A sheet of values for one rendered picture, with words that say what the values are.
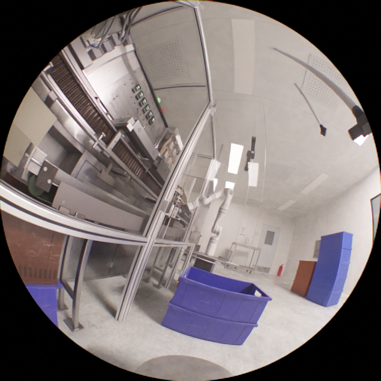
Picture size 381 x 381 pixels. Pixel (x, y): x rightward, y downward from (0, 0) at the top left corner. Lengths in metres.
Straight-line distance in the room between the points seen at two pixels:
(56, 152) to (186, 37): 1.96
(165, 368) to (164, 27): 2.74
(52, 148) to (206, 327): 1.37
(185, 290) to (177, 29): 2.68
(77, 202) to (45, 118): 0.25
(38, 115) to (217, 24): 1.97
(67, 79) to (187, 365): 0.99
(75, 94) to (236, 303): 1.23
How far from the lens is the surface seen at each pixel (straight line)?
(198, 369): 0.54
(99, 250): 0.93
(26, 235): 0.43
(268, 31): 2.04
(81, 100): 0.58
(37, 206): 0.32
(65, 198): 0.40
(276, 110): 2.33
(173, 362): 0.53
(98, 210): 0.47
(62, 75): 0.58
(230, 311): 0.91
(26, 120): 0.38
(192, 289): 0.83
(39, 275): 0.51
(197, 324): 0.96
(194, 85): 1.22
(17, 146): 0.37
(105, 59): 1.10
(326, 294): 2.73
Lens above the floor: 0.68
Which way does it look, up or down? 19 degrees up
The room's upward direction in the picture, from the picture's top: 21 degrees clockwise
